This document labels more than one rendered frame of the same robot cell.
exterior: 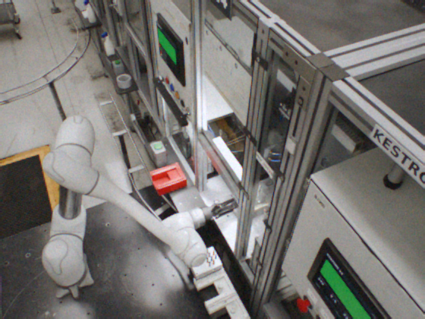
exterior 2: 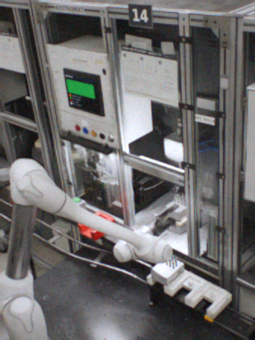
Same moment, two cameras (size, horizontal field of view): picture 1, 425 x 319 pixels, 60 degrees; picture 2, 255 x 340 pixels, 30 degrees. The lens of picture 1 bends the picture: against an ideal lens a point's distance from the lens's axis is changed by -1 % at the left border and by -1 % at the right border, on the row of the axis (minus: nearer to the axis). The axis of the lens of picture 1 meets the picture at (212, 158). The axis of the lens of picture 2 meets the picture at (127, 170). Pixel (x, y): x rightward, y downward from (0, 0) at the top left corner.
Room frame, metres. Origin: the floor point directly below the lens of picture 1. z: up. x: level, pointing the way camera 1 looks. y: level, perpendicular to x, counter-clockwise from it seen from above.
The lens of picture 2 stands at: (-0.83, 0.66, 2.39)
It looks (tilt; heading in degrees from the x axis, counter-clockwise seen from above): 29 degrees down; 343
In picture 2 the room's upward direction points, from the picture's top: 6 degrees counter-clockwise
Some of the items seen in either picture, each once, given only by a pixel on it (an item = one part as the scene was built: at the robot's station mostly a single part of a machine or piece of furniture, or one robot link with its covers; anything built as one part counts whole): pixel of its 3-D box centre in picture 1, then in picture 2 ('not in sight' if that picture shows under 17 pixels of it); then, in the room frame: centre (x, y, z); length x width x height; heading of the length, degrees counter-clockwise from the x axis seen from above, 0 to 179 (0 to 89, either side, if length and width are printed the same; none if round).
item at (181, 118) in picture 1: (170, 98); (85, 141); (1.32, 0.20, 1.37); 0.36 x 0.04 x 0.04; 27
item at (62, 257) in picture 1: (62, 258); (24, 321); (0.78, 0.69, 0.85); 0.18 x 0.16 x 0.22; 8
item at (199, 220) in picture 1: (196, 217); (143, 235); (0.92, 0.07, 1.00); 0.09 x 0.06 x 0.09; 27
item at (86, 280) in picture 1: (71, 276); not in sight; (0.75, 0.68, 0.71); 0.22 x 0.18 x 0.06; 27
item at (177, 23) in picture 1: (196, 45); (99, 89); (1.38, 0.07, 1.60); 0.42 x 0.29 x 0.46; 27
